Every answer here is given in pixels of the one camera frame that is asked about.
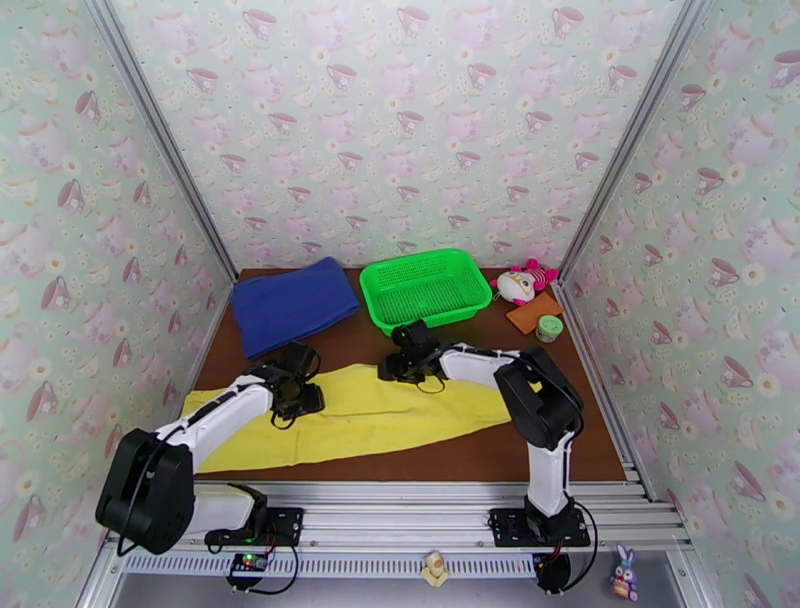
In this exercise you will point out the aluminium frame rail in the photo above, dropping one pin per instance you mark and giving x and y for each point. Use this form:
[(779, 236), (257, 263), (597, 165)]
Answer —
[(400, 519)]

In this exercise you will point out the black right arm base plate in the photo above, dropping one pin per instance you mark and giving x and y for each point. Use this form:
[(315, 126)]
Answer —
[(507, 528)]

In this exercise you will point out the folded blue trousers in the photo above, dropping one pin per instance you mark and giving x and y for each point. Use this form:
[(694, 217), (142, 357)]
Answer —
[(294, 306)]

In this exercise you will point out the purple bunny figurine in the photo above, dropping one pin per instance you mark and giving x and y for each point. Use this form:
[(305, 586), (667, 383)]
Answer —
[(624, 572)]

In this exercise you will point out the aluminium table side rail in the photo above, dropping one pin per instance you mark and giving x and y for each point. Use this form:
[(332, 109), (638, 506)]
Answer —
[(581, 337)]

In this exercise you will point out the aluminium corner post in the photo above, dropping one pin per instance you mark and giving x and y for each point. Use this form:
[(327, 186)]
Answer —
[(637, 125), (159, 125)]

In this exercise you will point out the green plastic basket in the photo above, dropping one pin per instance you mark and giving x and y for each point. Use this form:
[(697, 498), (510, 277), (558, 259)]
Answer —
[(425, 290)]

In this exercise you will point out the small green round container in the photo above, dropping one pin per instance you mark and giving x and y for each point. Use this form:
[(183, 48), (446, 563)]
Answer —
[(549, 328)]

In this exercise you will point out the black round mount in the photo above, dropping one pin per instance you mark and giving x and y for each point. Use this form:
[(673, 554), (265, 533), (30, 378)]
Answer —
[(553, 572)]

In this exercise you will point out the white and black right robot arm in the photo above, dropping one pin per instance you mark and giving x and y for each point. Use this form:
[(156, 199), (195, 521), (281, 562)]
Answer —
[(544, 400)]

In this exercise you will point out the orange square cloth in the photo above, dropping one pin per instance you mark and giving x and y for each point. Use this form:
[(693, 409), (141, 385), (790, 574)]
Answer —
[(528, 314)]

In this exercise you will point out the yellow trousers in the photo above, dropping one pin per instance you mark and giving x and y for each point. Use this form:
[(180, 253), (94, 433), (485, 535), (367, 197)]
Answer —
[(375, 419)]

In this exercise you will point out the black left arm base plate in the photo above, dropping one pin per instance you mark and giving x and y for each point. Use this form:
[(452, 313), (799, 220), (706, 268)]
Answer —
[(287, 524)]

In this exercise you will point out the small black circuit board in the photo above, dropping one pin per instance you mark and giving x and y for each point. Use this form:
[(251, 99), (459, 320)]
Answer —
[(249, 562)]

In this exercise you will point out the pink and white plush toy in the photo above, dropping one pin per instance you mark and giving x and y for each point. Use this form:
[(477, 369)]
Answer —
[(522, 284)]

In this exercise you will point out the cream toy figurine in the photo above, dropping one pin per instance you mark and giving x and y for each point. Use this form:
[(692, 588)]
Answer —
[(434, 569)]

